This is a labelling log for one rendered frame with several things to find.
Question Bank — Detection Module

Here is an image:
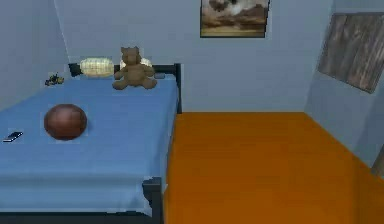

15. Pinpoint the grey brown wooden wall picture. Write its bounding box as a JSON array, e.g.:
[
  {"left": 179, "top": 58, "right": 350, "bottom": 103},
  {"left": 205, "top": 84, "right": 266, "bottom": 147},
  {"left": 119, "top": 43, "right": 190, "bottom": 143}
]
[{"left": 317, "top": 12, "right": 384, "bottom": 94}]

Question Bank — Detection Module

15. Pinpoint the blue bed with black frame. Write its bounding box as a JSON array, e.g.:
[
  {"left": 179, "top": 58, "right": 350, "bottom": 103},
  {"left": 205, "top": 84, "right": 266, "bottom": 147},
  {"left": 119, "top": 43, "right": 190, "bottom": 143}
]
[{"left": 0, "top": 62, "right": 183, "bottom": 224}]

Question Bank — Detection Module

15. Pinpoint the brown basketball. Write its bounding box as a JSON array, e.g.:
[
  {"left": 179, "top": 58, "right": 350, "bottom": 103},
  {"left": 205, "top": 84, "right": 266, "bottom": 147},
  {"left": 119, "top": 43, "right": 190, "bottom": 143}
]
[{"left": 43, "top": 103, "right": 89, "bottom": 141}]

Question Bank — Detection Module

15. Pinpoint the small black phone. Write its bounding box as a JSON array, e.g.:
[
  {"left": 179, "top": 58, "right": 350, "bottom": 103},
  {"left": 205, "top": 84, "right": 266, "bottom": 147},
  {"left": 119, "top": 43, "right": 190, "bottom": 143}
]
[{"left": 2, "top": 131, "right": 24, "bottom": 144}]

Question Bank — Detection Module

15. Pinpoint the small dark yellow toy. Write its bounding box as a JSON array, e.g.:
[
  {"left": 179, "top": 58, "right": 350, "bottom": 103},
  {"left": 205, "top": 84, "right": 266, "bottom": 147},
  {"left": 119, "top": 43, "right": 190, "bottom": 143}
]
[{"left": 44, "top": 73, "right": 65, "bottom": 87}]

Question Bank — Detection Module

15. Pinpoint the framed brown landscape picture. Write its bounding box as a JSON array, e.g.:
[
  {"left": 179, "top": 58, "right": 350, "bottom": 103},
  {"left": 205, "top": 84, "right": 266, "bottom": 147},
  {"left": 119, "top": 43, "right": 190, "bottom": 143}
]
[{"left": 199, "top": 0, "right": 271, "bottom": 39}]

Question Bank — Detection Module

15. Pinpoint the brown teddy bear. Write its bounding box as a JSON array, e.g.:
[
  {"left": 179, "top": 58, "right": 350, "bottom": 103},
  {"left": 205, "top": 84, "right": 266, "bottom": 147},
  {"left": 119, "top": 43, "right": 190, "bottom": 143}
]
[{"left": 111, "top": 46, "right": 158, "bottom": 91}]

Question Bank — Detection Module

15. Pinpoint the cream striped pillow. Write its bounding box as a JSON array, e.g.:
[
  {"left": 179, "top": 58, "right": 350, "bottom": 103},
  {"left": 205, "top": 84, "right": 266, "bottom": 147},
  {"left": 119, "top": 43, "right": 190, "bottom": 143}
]
[{"left": 79, "top": 57, "right": 115, "bottom": 79}]

